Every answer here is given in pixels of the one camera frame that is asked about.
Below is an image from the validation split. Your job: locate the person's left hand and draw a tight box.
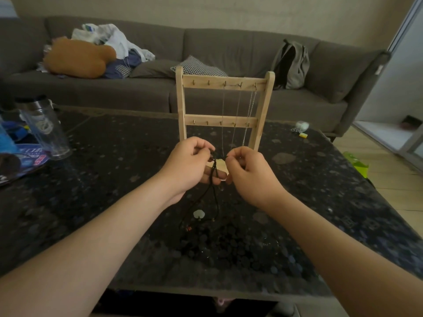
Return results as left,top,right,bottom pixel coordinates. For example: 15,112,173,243
155,136,228,207

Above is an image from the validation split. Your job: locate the person's right hand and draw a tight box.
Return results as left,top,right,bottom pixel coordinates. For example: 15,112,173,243
224,146,290,214

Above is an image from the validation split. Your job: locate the black cord necklace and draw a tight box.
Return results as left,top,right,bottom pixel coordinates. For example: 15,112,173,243
178,150,229,233

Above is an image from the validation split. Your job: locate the silver chain necklace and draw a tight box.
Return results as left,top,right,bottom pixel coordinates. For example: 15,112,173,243
241,84,258,147

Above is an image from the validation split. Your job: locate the wooden jewelry stand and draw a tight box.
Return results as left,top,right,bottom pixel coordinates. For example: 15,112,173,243
175,66,276,177

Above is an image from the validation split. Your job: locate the silver pendant necklace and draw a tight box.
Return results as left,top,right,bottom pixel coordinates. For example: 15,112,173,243
220,81,244,157

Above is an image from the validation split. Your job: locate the person's left forearm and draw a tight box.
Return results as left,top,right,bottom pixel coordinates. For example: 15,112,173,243
0,174,179,317

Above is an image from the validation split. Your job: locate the person's right forearm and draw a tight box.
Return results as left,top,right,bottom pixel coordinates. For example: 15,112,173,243
263,193,423,317

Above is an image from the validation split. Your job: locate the checkered pillow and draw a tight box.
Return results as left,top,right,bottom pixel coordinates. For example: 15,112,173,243
170,55,229,77

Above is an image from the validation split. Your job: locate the green bag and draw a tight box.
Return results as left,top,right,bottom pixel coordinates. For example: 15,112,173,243
343,151,369,179

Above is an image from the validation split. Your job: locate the grey flat cushion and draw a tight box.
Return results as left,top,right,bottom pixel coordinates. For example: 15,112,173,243
129,59,178,79

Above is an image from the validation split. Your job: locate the grey backpack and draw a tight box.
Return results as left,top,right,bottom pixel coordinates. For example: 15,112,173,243
271,39,311,90

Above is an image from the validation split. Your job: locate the blue crumpled garment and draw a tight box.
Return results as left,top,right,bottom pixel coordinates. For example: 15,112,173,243
104,49,143,80

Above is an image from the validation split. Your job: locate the pink item under table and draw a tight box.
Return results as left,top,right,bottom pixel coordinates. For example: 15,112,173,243
213,297,234,313

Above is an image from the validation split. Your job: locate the grey fabric sofa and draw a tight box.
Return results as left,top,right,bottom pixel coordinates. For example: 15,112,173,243
0,15,392,139

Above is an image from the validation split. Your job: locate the white crumpled garment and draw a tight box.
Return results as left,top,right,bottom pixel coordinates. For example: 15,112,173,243
71,23,156,63

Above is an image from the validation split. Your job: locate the clear plastic tumbler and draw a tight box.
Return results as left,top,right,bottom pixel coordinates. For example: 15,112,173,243
15,96,73,161

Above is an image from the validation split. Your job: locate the brown plush toy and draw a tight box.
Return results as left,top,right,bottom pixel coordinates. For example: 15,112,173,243
43,37,117,79

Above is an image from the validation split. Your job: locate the blue printed packet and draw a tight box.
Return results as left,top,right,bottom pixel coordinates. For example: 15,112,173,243
0,122,50,185

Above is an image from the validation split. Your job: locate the dark shoe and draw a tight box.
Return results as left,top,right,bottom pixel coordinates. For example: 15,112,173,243
401,115,423,131

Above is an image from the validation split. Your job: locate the blue plastic bottle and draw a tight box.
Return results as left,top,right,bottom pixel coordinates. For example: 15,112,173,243
0,123,18,155

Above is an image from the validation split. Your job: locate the sliding glass door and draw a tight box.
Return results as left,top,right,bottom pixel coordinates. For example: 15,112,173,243
352,0,423,172

